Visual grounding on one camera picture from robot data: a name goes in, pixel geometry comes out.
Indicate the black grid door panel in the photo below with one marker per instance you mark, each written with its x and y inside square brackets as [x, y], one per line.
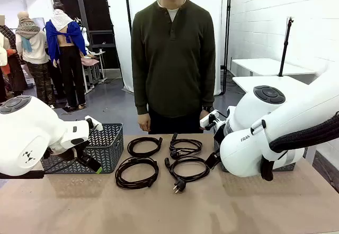
[98, 9]

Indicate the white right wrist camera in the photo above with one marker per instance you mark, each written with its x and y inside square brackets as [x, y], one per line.
[205, 121]

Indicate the person's right forearm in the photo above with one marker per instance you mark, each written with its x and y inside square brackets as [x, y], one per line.
[140, 99]

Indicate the black backdrop frame pole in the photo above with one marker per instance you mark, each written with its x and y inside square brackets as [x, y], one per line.
[127, 6]

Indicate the white backdrop screen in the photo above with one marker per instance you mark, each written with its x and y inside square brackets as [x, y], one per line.
[119, 46]

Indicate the mannequin with patterned scarf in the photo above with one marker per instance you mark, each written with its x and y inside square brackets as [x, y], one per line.
[31, 48]

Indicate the white mannequin torso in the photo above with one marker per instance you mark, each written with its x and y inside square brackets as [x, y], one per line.
[84, 38]

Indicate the black braided right arm sleeve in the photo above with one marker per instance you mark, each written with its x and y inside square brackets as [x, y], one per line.
[304, 136]

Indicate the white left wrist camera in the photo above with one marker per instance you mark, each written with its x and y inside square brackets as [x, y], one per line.
[98, 126]

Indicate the table with pink cloth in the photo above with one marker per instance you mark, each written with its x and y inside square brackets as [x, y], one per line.
[90, 61]

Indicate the low white table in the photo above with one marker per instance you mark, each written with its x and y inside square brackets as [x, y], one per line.
[265, 66]

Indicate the black light stand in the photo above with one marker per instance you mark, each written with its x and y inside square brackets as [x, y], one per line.
[228, 19]

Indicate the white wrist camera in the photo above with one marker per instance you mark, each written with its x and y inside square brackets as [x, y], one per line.
[205, 121]
[98, 126]

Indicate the person in green shirt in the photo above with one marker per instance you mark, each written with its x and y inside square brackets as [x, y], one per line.
[172, 59]

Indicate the person's left hand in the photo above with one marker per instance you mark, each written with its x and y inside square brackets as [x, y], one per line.
[203, 113]

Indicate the person's right hand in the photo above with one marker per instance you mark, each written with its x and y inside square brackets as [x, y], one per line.
[144, 122]

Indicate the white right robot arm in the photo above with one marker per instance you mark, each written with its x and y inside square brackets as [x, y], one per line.
[291, 112]

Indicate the bystander with plaid scarf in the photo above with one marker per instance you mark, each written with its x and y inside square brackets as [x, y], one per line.
[5, 48]

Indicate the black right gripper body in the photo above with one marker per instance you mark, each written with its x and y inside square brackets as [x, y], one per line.
[213, 162]

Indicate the small white desk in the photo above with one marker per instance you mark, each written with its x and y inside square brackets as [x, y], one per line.
[100, 52]

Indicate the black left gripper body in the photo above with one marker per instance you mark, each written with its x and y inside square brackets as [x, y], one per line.
[84, 160]

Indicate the mannequin in blue jacket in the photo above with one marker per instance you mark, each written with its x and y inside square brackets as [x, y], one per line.
[69, 59]

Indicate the gray plastic mesh basket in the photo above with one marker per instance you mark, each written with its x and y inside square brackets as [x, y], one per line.
[286, 167]
[106, 149]

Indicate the black wristwatch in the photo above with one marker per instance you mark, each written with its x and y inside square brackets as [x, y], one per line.
[209, 109]

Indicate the person's left forearm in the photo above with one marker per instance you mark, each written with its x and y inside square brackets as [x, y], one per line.
[208, 93]

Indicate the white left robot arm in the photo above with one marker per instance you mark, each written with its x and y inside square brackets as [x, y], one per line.
[26, 128]

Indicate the black tripod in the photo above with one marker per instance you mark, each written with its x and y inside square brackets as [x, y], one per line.
[286, 43]

